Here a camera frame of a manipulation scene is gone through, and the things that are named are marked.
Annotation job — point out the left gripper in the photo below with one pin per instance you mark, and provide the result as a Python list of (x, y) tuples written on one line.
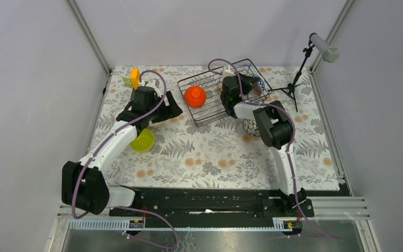
[(169, 111)]

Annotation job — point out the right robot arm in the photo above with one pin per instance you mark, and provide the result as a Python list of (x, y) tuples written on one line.
[(273, 123)]

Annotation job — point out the pink patterned bowl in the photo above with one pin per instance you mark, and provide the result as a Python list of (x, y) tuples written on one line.
[(250, 127)]

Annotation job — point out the orange plastic bowl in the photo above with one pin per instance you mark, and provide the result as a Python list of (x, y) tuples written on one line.
[(195, 96)]

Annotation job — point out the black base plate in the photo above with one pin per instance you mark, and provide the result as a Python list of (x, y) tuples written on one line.
[(208, 208)]

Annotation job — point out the floral tablecloth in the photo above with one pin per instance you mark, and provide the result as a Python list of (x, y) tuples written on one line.
[(222, 154)]

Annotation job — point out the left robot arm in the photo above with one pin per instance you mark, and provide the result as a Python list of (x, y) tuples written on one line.
[(83, 184)]

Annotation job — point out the orange plastic block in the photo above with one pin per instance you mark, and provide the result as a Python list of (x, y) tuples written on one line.
[(135, 78)]

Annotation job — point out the yellow plastic bowl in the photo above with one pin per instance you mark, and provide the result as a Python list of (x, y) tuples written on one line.
[(144, 142)]

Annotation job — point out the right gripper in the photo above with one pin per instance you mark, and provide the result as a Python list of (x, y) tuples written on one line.
[(247, 81)]

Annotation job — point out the blue patterned bowl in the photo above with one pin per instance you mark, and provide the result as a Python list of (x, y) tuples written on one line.
[(259, 88)]

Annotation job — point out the green mesh piece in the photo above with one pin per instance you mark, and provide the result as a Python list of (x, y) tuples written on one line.
[(127, 82)]

